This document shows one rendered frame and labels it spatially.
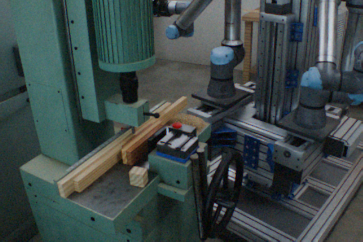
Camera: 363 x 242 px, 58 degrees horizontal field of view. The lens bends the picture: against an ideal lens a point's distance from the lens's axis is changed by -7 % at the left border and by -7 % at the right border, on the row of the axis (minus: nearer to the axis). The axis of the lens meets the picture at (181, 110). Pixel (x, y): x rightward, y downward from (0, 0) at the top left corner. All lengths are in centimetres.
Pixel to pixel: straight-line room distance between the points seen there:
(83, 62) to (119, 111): 20
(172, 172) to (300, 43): 92
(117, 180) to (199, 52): 381
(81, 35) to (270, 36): 91
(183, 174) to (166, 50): 405
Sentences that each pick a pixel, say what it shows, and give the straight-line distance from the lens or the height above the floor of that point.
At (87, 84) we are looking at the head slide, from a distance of 114.
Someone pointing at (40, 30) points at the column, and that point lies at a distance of 117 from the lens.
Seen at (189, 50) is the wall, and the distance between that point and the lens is 481.
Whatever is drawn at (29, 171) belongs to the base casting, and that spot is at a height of 80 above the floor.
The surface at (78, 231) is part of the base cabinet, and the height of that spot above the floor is 61.
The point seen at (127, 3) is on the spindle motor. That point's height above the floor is 140.
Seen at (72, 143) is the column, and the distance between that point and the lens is 127.
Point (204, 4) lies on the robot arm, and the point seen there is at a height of 127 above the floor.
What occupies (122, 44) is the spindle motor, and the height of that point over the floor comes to 128.
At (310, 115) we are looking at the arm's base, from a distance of 153.
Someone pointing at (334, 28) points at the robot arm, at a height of 127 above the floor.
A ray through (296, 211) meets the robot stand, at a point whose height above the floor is 22.
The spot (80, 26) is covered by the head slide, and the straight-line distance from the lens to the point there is 109.
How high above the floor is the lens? 153
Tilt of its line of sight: 26 degrees down
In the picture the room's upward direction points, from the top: 2 degrees counter-clockwise
